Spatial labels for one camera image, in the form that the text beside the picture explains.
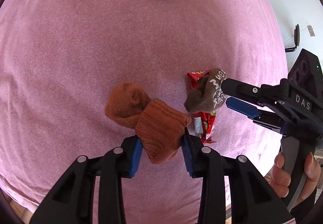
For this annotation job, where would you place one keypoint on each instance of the red candy wrapper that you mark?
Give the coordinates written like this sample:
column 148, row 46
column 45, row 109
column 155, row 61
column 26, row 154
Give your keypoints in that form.
column 204, row 123

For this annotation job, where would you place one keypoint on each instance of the black office chair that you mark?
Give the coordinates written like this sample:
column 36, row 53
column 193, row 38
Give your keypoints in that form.
column 296, row 37

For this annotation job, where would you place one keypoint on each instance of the pink bed sheet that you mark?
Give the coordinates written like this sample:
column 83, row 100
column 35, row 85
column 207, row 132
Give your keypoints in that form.
column 60, row 60

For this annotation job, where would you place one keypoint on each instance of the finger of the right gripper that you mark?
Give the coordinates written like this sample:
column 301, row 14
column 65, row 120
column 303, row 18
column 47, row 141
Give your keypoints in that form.
column 243, row 91
column 242, row 107

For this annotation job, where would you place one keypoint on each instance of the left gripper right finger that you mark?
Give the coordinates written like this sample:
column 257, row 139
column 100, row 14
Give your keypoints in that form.
column 252, row 198

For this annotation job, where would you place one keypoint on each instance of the orange brown sock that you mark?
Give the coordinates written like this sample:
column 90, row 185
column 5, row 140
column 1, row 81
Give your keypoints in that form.
column 158, row 126

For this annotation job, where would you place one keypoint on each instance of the person's right hand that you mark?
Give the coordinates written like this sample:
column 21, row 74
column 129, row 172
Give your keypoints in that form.
column 280, row 179

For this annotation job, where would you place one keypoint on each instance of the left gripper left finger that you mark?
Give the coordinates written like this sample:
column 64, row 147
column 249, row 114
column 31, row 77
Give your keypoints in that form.
column 71, row 199

